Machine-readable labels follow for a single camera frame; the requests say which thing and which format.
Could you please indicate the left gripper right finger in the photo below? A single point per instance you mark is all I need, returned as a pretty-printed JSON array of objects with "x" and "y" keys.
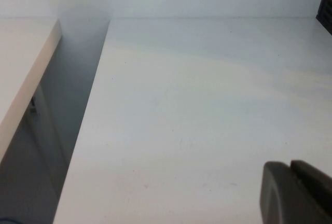
[{"x": 316, "y": 182}]

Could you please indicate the white side table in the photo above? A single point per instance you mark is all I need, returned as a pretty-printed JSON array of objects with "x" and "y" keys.
[{"x": 23, "y": 60}]

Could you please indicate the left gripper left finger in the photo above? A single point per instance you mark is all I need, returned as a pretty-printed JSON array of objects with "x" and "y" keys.
[{"x": 282, "y": 200}]

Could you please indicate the black plastic book stand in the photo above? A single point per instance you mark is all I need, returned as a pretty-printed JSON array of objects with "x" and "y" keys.
[{"x": 326, "y": 3}]

